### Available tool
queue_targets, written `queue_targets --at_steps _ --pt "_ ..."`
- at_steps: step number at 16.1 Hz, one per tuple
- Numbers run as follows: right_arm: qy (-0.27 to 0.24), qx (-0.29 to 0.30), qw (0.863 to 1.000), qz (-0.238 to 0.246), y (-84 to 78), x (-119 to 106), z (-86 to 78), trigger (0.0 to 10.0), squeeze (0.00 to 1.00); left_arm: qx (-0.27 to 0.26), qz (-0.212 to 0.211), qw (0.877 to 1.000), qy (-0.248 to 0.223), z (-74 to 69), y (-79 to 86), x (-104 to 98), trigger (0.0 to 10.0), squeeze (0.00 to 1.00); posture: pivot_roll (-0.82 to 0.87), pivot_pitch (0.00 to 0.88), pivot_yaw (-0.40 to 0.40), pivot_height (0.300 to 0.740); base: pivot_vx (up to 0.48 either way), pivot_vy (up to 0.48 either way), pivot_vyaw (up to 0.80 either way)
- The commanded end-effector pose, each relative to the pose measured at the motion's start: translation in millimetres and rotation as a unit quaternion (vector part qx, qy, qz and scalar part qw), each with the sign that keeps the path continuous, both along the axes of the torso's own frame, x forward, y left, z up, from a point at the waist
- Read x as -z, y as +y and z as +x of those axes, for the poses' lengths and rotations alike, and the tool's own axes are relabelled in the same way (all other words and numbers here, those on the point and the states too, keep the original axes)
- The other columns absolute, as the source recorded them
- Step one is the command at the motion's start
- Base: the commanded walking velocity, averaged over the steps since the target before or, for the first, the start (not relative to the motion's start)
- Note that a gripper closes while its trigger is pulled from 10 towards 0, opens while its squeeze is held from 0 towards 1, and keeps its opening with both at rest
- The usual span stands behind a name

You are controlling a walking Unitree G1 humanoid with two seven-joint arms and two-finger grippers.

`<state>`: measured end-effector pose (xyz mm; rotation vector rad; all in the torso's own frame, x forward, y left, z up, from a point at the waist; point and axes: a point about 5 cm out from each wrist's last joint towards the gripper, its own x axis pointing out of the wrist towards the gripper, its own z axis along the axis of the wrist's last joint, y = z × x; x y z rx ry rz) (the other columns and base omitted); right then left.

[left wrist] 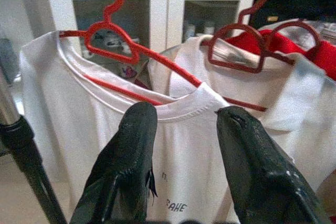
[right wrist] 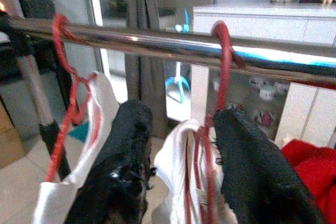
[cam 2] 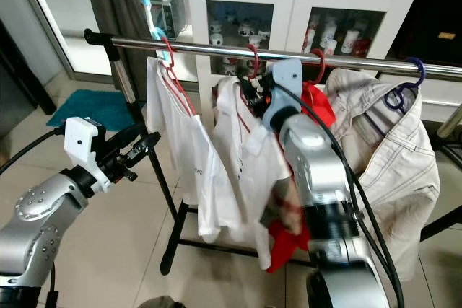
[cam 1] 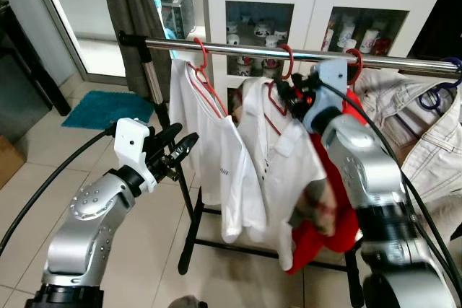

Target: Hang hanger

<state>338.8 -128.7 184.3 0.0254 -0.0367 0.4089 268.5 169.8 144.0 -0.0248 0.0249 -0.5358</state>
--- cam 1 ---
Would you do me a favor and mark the white polo shirt plaid trim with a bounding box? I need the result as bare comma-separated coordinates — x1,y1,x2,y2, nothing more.
238,77,336,273

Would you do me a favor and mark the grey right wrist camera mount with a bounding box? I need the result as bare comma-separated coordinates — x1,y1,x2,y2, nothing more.
313,59,349,133

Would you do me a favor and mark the black chrome clothes rack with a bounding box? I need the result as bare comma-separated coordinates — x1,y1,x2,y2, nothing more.
118,30,462,308

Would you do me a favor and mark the white T-shirt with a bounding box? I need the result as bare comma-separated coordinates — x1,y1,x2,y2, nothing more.
170,59,268,244

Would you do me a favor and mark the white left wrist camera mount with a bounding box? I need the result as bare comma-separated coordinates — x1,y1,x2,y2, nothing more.
113,117,158,195

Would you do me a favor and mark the red clothes hanger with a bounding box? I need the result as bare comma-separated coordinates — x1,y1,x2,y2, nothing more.
189,38,228,118
266,43,297,136
344,48,365,91

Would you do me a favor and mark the teal floor mat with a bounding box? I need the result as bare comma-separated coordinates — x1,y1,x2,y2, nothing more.
61,90,156,131

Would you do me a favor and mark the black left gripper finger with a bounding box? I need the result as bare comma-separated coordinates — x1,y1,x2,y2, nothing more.
150,124,183,146
173,133,200,168

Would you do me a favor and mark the black furniture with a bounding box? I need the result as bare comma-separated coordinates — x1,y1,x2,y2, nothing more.
0,1,73,143

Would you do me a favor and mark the dark blue clothes hanger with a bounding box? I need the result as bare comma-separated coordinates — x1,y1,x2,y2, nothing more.
419,57,462,114

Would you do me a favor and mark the red polo shirt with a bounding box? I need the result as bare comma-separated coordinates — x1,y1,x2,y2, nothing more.
285,88,369,274

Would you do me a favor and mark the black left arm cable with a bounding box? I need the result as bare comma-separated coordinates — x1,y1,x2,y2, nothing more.
0,126,118,255

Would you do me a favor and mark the grey curtain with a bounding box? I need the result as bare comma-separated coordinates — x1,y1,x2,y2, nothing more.
100,0,190,103

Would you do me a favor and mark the beige jacket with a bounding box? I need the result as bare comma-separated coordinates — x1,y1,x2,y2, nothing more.
354,66,462,244

